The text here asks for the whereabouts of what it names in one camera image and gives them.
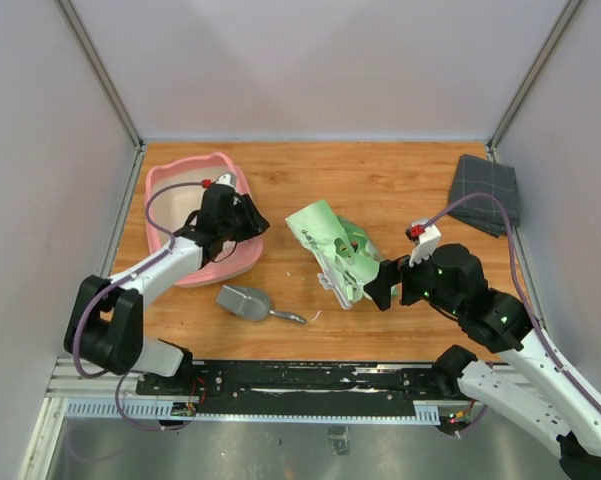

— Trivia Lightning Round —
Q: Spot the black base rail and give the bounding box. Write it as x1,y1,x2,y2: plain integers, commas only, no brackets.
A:
136,360,468,417

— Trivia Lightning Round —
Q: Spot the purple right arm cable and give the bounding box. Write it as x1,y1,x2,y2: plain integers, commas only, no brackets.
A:
422,192,601,431

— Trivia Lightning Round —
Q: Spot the grey slotted cable duct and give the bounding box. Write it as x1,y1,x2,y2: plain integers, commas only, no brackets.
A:
64,398,441,426

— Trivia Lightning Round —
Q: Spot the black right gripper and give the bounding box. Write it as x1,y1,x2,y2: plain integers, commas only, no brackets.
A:
363,241,463,316

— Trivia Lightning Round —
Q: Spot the folded dark grey cloth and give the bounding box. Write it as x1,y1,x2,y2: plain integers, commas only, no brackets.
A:
447,153,522,239

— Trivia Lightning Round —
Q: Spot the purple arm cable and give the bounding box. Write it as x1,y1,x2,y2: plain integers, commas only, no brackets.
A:
72,180,206,432
422,192,601,431

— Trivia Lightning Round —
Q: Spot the pink litter box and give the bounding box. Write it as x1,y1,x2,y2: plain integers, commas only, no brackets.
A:
144,152,263,288

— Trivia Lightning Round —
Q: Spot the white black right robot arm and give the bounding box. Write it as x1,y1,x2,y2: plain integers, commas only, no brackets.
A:
365,244,601,479

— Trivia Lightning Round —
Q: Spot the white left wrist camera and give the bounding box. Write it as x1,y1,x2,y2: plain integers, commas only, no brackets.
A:
201,172,237,190

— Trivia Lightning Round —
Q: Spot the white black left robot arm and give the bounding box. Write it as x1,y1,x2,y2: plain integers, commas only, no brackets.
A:
64,179,270,396

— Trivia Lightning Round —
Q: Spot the white plastic bag clip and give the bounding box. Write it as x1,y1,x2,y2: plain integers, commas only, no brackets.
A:
317,256,352,310

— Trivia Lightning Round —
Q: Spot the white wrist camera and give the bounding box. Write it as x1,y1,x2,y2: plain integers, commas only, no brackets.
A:
406,218,441,267
201,172,237,190

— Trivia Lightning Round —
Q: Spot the grey metal scoop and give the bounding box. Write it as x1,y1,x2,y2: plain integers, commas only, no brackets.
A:
216,285,307,324

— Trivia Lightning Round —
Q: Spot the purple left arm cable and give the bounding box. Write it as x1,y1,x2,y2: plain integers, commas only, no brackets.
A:
72,180,206,432

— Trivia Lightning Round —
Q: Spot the green cat litter bag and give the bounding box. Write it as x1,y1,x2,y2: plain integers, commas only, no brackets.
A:
285,199,383,306

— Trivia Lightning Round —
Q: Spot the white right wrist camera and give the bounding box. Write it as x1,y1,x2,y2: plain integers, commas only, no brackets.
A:
406,218,441,267

